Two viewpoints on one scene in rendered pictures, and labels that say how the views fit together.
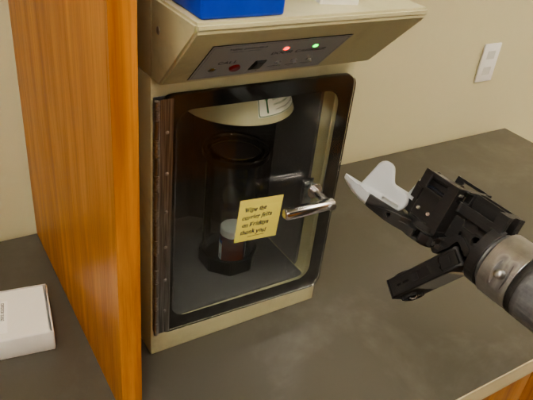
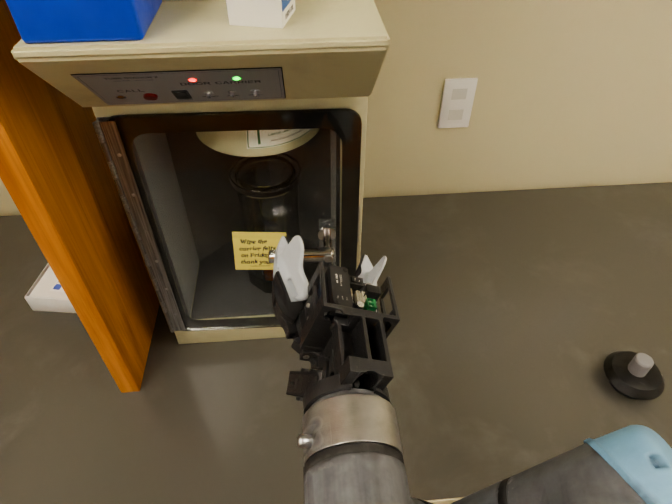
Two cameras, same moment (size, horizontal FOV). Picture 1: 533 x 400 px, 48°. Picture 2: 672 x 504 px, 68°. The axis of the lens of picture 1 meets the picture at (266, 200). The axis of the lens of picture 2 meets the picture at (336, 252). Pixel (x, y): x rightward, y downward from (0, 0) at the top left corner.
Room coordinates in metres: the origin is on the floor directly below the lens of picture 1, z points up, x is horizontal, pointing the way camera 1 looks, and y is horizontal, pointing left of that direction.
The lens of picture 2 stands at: (0.37, -0.35, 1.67)
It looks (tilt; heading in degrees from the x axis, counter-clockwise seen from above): 44 degrees down; 30
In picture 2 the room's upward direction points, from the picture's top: straight up
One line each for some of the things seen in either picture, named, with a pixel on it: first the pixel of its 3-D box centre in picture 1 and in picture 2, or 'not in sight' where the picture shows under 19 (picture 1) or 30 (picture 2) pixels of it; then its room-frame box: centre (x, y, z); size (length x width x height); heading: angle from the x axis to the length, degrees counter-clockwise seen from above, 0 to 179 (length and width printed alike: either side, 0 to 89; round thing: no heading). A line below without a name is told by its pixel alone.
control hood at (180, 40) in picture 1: (292, 42); (219, 71); (0.72, -0.01, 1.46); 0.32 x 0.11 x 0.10; 125
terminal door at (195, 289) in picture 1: (253, 208); (252, 239); (0.76, 0.02, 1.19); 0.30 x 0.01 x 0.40; 124
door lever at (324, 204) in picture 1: (304, 202); (302, 247); (0.78, -0.06, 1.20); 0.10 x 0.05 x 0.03; 124
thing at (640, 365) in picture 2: not in sight; (636, 371); (1.00, -0.55, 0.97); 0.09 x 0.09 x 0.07
